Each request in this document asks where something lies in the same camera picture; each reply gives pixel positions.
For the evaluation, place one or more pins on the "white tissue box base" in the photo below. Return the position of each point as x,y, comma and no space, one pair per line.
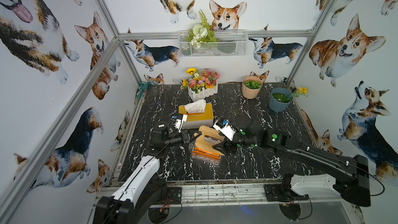
197,124

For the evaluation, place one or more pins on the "clear plastic tissue box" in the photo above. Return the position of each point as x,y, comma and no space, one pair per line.
206,159

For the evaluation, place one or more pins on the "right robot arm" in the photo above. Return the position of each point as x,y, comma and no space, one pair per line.
350,176

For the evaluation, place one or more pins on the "wooden tissue box lid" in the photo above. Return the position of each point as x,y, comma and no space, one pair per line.
206,140

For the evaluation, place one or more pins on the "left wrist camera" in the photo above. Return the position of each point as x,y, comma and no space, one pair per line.
178,121

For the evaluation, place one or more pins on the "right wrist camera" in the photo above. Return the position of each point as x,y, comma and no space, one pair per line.
224,127

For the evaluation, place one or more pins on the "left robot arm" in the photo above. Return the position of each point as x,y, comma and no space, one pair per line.
129,203

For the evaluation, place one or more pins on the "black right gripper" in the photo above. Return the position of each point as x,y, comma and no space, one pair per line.
232,143

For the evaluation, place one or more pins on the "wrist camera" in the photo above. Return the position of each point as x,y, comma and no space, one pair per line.
224,127
178,121

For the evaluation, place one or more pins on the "white wire wall basket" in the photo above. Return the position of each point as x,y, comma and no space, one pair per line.
223,44

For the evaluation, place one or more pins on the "yellow tissue box lid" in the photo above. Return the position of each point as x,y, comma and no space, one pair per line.
207,115

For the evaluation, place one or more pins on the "white fence flower planter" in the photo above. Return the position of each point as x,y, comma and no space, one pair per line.
201,83

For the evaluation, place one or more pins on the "white flower green fern bouquet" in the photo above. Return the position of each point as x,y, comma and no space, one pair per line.
201,34

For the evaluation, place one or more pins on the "peach pot with succulent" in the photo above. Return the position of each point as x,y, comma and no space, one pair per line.
251,87

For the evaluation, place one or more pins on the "blue pot with yellow flowers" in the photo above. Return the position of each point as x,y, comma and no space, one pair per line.
281,98

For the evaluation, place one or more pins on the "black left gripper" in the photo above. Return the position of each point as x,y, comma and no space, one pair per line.
185,136

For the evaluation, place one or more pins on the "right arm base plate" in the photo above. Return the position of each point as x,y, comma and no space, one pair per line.
282,193

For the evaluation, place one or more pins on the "teal cloth in corner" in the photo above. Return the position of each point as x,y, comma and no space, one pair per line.
144,86

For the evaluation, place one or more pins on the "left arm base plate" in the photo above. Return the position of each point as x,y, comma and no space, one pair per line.
167,196

